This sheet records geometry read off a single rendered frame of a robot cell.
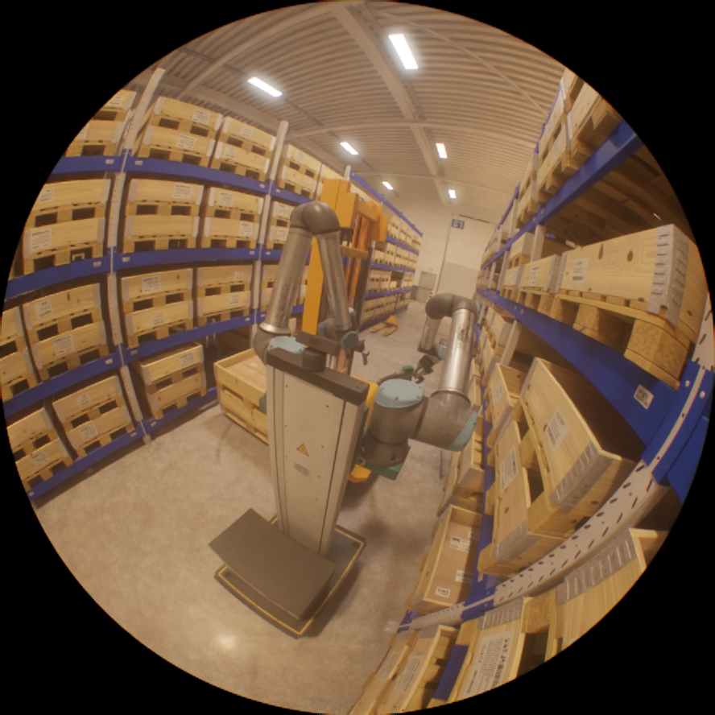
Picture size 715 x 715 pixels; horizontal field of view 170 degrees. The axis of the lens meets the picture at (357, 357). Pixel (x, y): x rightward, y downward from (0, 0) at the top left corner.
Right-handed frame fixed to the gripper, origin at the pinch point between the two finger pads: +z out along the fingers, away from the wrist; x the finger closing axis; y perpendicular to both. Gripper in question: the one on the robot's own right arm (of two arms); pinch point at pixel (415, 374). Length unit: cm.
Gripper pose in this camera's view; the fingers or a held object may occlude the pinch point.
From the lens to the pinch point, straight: 187.0
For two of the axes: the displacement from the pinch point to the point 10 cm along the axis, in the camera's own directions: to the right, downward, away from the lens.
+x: -3.0, -6.6, 6.9
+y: 6.7, 3.7, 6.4
